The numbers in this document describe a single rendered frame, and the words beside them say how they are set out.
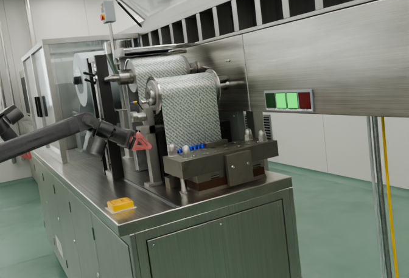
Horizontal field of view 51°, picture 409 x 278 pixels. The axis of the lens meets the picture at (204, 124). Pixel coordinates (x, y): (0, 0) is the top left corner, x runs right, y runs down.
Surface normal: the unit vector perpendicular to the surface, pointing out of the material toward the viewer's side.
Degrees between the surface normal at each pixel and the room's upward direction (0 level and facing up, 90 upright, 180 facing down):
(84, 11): 90
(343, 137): 90
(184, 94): 90
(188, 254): 90
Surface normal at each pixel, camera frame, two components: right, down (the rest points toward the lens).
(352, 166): -0.87, 0.16
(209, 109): 0.47, 0.05
